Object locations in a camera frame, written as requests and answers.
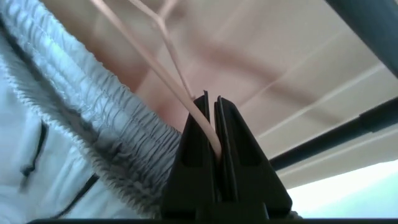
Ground black clothes rack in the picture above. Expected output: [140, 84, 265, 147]
[269, 0, 398, 172]

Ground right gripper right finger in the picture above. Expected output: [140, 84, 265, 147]
[214, 95, 293, 218]

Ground pink clothes hanger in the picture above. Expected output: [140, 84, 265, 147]
[88, 0, 223, 160]

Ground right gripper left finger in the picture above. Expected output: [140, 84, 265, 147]
[160, 90, 218, 218]

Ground pale grey shorts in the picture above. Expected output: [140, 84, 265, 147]
[0, 0, 302, 220]

